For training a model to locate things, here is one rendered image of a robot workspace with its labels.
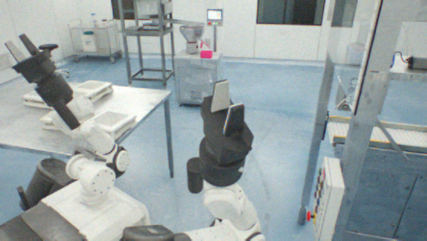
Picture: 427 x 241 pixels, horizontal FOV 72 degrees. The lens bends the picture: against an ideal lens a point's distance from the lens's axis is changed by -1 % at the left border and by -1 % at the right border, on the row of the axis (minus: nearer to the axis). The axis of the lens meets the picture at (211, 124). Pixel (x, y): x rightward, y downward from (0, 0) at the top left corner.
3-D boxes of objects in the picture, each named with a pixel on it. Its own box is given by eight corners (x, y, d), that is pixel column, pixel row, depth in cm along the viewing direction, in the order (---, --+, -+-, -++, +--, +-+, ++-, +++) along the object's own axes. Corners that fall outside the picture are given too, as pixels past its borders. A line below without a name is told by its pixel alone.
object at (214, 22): (206, 53, 441) (206, 8, 413) (207, 51, 450) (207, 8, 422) (221, 53, 438) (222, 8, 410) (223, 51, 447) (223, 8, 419)
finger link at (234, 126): (246, 101, 42) (241, 128, 47) (226, 107, 41) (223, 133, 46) (251, 108, 41) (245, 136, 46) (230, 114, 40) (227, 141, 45)
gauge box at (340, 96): (336, 110, 158) (344, 74, 149) (334, 103, 167) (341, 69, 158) (380, 114, 153) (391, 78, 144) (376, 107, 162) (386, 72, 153)
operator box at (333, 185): (313, 243, 104) (327, 184, 92) (312, 210, 119) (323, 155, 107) (332, 246, 103) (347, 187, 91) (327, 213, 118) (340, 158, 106)
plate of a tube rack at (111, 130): (81, 126, 185) (81, 123, 184) (107, 111, 205) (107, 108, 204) (112, 133, 177) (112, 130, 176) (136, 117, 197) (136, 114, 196)
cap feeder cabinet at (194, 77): (175, 107, 449) (172, 57, 415) (184, 94, 499) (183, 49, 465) (216, 110, 440) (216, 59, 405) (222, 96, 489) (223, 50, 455)
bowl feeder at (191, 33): (178, 55, 428) (176, 28, 411) (184, 49, 460) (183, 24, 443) (210, 56, 421) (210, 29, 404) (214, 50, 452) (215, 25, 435)
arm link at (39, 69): (24, 59, 91) (49, 91, 97) (3, 71, 83) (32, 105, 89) (55, 43, 87) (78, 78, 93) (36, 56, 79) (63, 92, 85)
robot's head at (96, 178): (95, 207, 68) (88, 177, 64) (72, 191, 74) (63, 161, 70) (118, 193, 73) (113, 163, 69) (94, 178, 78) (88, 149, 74)
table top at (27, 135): (-98, 132, 197) (-101, 127, 195) (30, 81, 292) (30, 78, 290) (99, 164, 163) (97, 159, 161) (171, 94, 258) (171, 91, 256)
